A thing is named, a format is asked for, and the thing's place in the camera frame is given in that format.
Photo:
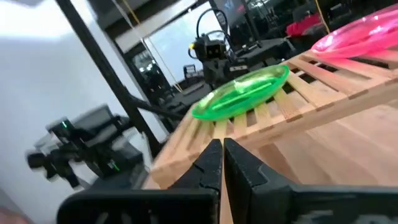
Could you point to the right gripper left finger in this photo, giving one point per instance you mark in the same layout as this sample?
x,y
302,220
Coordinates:
x,y
208,174

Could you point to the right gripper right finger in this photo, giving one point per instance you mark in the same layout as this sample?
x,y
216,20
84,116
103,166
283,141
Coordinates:
x,y
239,180

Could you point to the green translucent plastic plate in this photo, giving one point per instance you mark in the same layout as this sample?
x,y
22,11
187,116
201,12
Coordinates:
x,y
245,90
224,109

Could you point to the slatted wooden shelf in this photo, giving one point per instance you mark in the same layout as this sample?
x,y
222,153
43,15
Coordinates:
x,y
326,84

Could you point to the pink translucent plastic plate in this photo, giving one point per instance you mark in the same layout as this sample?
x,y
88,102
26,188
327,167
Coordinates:
x,y
348,51
360,34

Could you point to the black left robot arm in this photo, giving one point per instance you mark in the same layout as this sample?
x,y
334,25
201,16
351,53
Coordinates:
x,y
90,143

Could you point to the computer monitor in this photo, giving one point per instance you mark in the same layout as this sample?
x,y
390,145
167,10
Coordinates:
x,y
231,9

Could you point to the red cloth item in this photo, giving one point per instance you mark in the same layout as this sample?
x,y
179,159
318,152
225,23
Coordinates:
x,y
301,26

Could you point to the black aluminium table frame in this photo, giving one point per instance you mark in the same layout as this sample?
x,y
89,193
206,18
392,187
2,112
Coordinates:
x,y
102,68

